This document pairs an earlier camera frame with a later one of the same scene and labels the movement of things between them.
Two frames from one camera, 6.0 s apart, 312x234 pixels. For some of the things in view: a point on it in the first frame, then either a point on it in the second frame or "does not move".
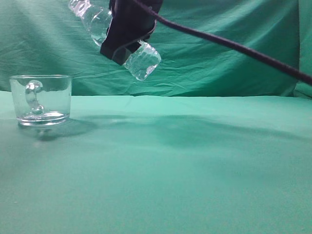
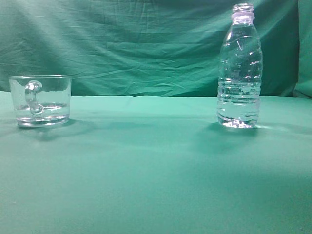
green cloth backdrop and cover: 213,141 does not move
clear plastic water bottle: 145,59 → 240,64
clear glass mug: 41,100 does not move
